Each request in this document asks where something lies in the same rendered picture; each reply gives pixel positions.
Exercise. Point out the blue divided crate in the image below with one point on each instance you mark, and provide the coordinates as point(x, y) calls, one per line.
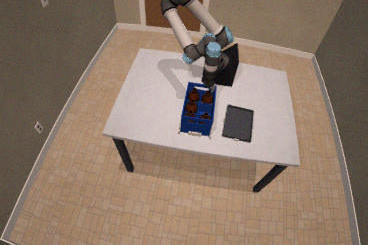
point(204, 129)

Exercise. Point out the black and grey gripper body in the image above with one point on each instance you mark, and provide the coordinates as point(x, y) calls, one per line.
point(208, 77)

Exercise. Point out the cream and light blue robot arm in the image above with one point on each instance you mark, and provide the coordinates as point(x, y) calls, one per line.
point(193, 52)

